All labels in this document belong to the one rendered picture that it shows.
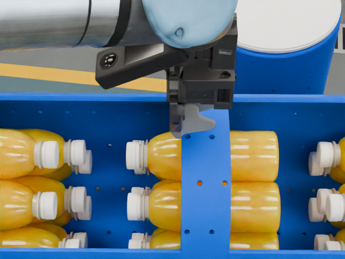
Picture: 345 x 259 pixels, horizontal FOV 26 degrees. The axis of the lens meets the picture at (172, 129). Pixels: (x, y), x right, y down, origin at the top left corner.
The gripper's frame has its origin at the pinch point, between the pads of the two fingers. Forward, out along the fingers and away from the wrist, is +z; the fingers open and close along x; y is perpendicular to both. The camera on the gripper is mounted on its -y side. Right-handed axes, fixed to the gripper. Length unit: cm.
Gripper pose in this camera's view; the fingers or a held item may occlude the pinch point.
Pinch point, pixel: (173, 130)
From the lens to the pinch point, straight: 100.6
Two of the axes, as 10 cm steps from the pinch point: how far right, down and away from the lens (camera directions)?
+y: 10.0, 0.1, 0.0
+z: 0.0, 6.2, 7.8
